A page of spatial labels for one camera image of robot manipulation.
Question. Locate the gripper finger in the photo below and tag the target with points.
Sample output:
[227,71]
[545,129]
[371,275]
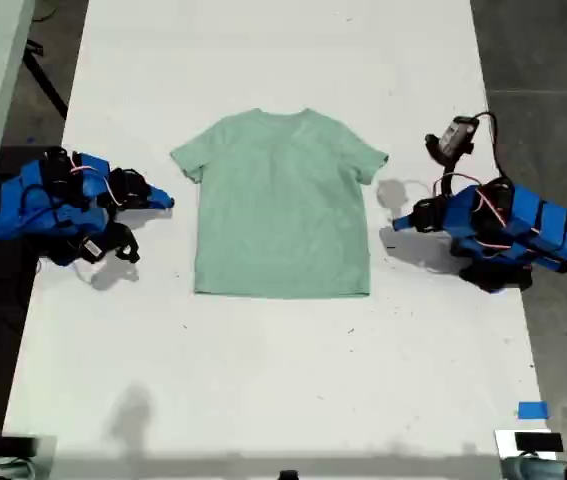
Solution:
[160,200]
[404,223]

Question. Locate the pale green T-shirt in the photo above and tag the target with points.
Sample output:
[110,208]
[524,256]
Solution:
[283,200]

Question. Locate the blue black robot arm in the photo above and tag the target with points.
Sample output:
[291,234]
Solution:
[528,225]
[38,200]

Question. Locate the black tripod leg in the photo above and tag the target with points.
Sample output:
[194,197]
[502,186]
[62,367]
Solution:
[45,82]

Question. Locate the short blue tape patch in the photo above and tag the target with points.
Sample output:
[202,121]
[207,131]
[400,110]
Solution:
[533,410]

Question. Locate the small black box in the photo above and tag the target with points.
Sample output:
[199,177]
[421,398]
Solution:
[18,446]
[538,442]

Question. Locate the small black round object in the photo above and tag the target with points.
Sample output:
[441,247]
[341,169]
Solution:
[288,475]

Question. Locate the gripper camera stalk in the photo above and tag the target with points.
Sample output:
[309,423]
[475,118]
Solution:
[435,150]

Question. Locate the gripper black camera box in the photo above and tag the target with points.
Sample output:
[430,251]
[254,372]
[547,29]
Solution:
[95,247]
[455,134]

